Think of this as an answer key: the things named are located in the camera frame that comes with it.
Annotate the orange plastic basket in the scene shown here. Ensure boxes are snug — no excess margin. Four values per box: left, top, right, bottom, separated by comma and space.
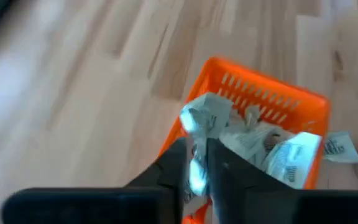
157, 56, 331, 224

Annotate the green white sweetener packet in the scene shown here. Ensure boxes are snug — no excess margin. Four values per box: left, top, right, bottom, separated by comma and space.
261, 132, 323, 190
243, 105, 263, 124
178, 92, 235, 197
218, 120, 295, 163
323, 130, 358, 164

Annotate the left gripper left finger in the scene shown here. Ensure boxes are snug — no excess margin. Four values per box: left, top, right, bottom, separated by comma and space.
1, 138, 188, 224

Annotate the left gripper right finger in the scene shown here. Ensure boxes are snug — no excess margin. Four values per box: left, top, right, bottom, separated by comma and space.
206, 138, 358, 224

